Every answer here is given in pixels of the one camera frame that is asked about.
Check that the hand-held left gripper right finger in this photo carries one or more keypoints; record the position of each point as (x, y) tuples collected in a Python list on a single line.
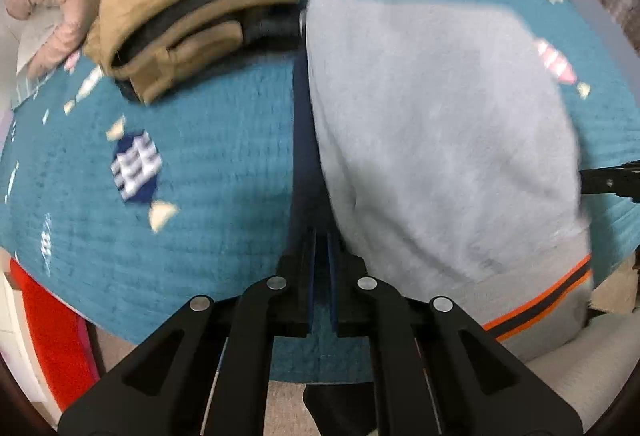
[(332, 286)]

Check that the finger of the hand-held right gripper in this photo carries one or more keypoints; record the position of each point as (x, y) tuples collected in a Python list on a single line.
[(610, 181)]

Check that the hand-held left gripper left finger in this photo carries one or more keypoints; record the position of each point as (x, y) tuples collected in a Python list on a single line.
[(311, 276)]

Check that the navy grey sweatshirt orange stripes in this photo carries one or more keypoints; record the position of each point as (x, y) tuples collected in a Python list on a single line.
[(440, 140)]

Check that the dark cloth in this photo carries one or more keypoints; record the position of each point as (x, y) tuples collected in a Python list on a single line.
[(340, 408)]

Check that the teal candy-print bed quilt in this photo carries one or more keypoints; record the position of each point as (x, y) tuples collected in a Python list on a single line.
[(200, 176)]

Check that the red storage box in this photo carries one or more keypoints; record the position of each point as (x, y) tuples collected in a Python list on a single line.
[(50, 341)]

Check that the white pillow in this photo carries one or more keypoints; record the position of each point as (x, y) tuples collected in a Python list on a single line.
[(35, 35)]

